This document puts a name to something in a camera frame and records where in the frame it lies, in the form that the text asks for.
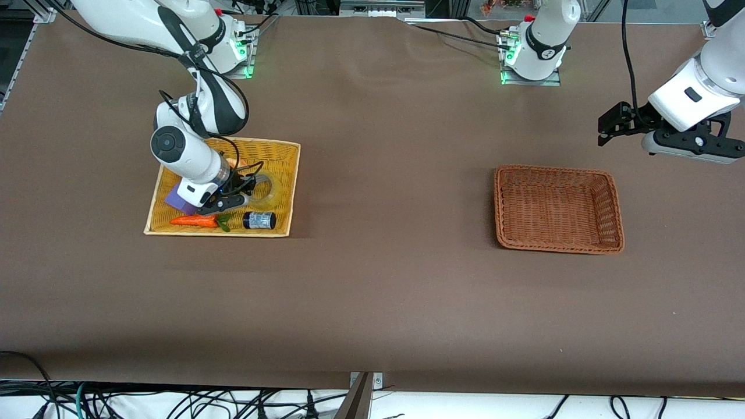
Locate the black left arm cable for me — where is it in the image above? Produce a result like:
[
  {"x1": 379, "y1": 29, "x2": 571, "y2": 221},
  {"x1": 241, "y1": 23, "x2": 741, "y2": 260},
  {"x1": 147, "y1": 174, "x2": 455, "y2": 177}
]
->
[{"x1": 621, "y1": 0, "x2": 642, "y2": 112}]

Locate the aluminium frame profile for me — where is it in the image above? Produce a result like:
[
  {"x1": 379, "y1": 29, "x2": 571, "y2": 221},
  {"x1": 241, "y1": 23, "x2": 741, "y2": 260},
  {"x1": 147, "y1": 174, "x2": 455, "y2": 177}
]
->
[{"x1": 339, "y1": 0, "x2": 427, "y2": 18}]

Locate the brown table cover sheet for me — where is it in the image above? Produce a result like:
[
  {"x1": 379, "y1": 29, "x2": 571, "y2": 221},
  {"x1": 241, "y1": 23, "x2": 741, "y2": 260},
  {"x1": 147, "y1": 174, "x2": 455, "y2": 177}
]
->
[{"x1": 0, "y1": 10, "x2": 745, "y2": 399}]

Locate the grey diagonal bar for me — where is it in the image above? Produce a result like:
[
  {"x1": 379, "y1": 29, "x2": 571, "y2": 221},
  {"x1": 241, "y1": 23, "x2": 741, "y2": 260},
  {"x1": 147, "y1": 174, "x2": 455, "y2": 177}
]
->
[{"x1": 334, "y1": 372, "x2": 374, "y2": 419}]

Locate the orange toy carrot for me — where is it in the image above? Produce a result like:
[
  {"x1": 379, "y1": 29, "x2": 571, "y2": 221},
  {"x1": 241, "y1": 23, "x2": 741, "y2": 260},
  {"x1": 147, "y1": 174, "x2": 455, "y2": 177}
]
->
[{"x1": 169, "y1": 214, "x2": 232, "y2": 233}]

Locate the small black jar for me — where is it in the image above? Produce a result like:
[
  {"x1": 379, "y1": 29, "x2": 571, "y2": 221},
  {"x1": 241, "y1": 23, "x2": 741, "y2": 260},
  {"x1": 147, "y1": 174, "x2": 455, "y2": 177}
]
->
[{"x1": 243, "y1": 211, "x2": 276, "y2": 230}]

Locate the black cable on table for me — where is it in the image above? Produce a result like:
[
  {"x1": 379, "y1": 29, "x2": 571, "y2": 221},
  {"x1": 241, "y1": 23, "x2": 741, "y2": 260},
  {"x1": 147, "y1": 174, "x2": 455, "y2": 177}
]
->
[{"x1": 407, "y1": 16, "x2": 514, "y2": 50}]

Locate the brown wicker basket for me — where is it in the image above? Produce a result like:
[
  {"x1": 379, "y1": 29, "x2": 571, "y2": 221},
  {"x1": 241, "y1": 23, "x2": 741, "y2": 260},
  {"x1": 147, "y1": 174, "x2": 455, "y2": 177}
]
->
[{"x1": 494, "y1": 165, "x2": 625, "y2": 255}]

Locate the thick black floor cable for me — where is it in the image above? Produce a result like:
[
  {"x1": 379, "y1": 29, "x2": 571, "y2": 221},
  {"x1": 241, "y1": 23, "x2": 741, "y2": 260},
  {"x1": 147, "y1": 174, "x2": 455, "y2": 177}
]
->
[{"x1": 0, "y1": 350, "x2": 56, "y2": 419}]

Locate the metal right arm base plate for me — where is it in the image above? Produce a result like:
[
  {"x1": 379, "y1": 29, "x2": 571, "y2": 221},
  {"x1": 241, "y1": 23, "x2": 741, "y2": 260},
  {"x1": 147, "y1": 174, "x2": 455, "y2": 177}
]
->
[{"x1": 224, "y1": 26, "x2": 257, "y2": 79}]

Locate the aluminium side rail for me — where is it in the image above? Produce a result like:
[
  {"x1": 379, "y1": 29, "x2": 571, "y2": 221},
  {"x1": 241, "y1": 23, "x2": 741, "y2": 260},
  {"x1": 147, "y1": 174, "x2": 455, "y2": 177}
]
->
[{"x1": 0, "y1": 7, "x2": 57, "y2": 114}]

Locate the purple block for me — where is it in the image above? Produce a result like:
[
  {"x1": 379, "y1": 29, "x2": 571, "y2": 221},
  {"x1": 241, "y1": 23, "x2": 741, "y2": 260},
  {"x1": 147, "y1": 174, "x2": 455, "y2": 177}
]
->
[{"x1": 165, "y1": 183, "x2": 201, "y2": 214}]

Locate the yellow wicker basket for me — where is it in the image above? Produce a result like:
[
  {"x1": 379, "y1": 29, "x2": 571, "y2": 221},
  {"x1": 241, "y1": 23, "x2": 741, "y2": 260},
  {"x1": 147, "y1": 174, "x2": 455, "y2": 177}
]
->
[{"x1": 144, "y1": 137, "x2": 301, "y2": 238}]

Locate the clear yellowish tape roll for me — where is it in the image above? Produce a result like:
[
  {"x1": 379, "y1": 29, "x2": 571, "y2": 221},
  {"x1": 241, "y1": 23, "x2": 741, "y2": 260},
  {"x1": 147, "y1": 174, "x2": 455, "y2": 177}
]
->
[{"x1": 247, "y1": 172, "x2": 279, "y2": 211}]

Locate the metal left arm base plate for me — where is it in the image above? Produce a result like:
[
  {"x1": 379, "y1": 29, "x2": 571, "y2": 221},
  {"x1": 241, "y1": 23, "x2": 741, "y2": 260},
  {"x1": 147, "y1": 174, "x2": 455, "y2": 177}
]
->
[{"x1": 499, "y1": 32, "x2": 563, "y2": 87}]

